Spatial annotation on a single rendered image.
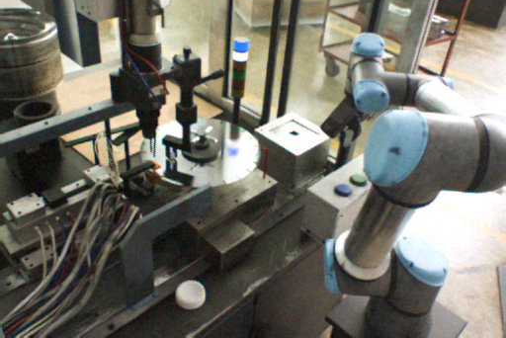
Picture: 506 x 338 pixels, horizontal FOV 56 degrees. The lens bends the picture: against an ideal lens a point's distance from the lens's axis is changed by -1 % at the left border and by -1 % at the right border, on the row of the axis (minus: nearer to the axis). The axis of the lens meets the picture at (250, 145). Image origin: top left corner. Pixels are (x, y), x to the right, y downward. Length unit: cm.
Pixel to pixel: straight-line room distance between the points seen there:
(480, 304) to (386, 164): 182
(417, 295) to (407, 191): 41
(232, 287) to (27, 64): 96
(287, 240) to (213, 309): 31
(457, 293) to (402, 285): 139
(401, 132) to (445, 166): 8
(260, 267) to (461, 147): 71
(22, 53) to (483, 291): 216
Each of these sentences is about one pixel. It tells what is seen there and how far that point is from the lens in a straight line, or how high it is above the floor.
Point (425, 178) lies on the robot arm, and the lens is 72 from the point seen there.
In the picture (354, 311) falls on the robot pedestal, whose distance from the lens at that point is 124.
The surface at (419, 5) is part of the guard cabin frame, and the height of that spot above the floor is 136.
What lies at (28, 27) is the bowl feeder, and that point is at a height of 106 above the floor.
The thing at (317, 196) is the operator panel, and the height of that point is 90.
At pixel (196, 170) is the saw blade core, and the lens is 124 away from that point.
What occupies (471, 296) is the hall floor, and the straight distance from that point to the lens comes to 249.
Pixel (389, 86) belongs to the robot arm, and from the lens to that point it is 110.
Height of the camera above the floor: 171
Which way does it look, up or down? 34 degrees down
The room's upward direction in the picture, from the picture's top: 5 degrees clockwise
